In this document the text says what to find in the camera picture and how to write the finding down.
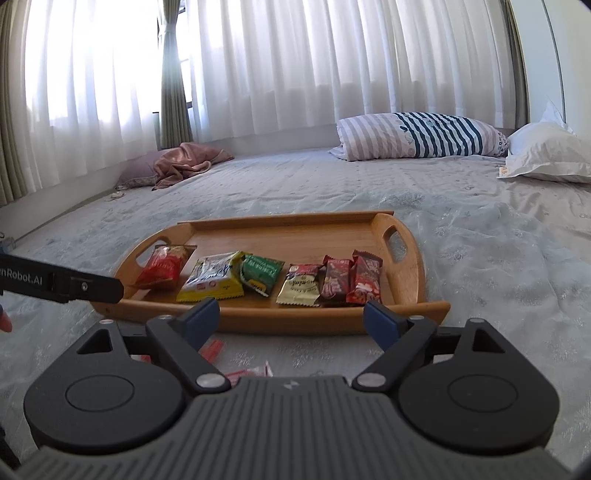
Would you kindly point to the green snack packet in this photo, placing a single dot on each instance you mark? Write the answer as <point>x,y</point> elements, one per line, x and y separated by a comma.
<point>261,272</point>

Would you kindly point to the pink cloth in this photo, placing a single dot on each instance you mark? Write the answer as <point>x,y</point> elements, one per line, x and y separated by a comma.
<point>184,161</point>

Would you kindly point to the red gold chips bag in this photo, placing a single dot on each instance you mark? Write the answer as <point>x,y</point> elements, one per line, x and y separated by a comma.
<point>161,270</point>

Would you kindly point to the striped pillow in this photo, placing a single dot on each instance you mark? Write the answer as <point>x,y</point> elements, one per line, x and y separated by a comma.
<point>415,136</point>

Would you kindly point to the cream fruit candy packet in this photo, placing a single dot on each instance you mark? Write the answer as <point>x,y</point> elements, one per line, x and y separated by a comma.
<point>298,288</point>

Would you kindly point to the long red snack packet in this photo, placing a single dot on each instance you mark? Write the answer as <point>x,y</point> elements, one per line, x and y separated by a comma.
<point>364,281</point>

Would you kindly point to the dark red chocolate bar wrapper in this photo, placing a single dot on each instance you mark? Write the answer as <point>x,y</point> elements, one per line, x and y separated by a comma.
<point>334,281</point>

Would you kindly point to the white pillow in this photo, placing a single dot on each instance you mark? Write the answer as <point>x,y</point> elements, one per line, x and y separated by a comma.
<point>549,152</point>

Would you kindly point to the person's left hand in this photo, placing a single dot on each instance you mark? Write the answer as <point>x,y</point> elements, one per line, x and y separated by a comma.
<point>4,321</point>

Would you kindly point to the white sheer curtain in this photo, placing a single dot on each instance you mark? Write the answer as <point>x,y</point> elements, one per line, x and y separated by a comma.
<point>323,60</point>

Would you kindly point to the purple pillow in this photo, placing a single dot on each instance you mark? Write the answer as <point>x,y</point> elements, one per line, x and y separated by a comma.
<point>138,173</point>

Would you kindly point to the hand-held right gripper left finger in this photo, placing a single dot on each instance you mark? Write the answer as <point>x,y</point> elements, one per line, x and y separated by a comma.
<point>203,319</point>

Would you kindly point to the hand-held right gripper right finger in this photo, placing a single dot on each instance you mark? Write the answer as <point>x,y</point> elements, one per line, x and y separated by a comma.
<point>383,323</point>

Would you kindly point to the small white item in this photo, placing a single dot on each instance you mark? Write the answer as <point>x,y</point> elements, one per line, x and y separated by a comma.
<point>115,196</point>

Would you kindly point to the grey-green curtain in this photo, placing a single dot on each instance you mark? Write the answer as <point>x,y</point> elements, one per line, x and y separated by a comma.
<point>11,115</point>
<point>175,92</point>
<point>517,69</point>

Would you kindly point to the wooden tray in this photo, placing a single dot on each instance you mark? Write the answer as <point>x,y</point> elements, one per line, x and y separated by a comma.
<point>300,240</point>

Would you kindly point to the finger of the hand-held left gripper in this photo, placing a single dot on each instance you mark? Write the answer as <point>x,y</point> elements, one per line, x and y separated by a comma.
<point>99,290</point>

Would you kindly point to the clear red white packet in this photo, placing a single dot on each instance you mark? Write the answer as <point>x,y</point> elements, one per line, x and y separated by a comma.
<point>249,374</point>

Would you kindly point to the yellow white snack packet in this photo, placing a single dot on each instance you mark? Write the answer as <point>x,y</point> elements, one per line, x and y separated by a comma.
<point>210,277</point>

